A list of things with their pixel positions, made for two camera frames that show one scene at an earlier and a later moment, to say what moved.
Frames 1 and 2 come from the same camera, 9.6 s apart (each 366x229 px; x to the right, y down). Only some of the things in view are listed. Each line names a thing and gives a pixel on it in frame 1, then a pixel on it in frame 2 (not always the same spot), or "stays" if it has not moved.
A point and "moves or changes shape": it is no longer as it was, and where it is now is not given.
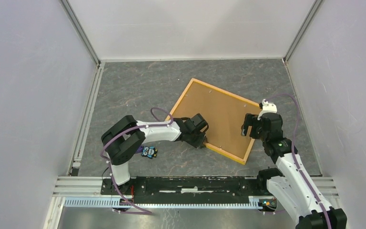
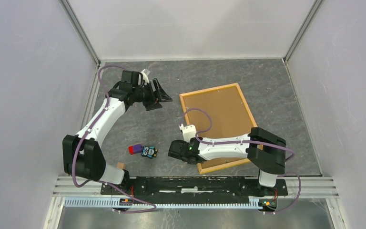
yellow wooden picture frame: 225,113 moves or changes shape
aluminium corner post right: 302,31 stays
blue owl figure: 149,151 stays
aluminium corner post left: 73,15 stays
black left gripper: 198,142 to 161,95
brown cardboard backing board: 224,116 moves or changes shape
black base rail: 188,190 stays
